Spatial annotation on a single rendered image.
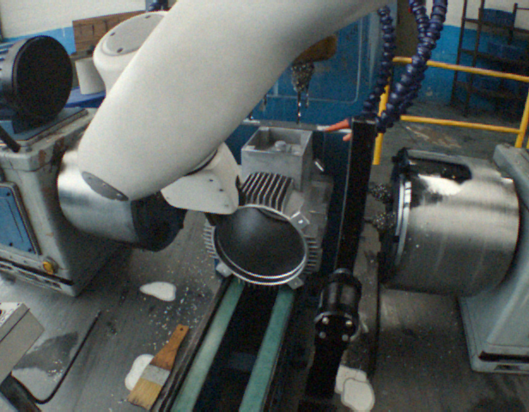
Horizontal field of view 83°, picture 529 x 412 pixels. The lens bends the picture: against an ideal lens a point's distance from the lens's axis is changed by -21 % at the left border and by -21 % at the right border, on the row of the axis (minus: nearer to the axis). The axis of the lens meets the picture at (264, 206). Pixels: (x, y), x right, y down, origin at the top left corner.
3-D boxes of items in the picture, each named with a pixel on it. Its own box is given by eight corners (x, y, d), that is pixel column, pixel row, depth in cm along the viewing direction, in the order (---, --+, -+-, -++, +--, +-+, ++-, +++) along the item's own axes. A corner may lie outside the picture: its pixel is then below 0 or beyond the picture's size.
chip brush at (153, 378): (173, 324, 71) (173, 321, 71) (196, 330, 70) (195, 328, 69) (125, 402, 54) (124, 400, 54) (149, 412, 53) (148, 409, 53)
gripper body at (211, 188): (132, 166, 39) (165, 213, 49) (215, 173, 37) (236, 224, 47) (156, 116, 43) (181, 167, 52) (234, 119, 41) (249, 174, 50)
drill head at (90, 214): (93, 195, 94) (75, 108, 80) (212, 212, 86) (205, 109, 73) (35, 247, 73) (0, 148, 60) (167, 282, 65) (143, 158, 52)
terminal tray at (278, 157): (258, 160, 73) (258, 125, 69) (313, 166, 71) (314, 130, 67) (240, 188, 63) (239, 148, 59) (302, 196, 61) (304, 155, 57)
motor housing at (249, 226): (240, 221, 82) (238, 141, 72) (326, 233, 78) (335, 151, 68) (208, 281, 66) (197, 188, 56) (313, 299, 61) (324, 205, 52)
